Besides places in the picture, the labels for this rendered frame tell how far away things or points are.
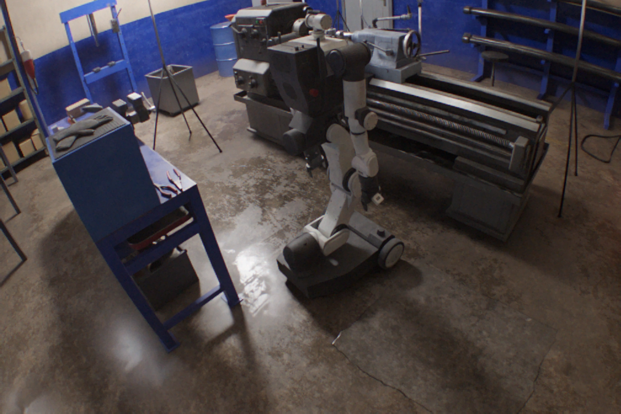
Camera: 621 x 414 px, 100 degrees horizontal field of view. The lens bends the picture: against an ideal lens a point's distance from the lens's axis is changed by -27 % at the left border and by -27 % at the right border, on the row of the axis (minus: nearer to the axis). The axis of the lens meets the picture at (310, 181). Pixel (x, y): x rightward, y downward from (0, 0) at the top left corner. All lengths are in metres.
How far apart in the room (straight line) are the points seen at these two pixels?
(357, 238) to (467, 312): 0.79
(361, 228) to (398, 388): 0.99
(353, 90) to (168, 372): 1.70
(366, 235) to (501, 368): 1.11
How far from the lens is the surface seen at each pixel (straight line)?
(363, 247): 2.12
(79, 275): 2.96
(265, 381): 1.88
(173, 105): 4.96
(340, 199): 1.95
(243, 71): 3.51
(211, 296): 2.03
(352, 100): 1.42
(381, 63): 2.62
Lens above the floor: 1.69
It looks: 35 degrees down
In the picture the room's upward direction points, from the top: 7 degrees counter-clockwise
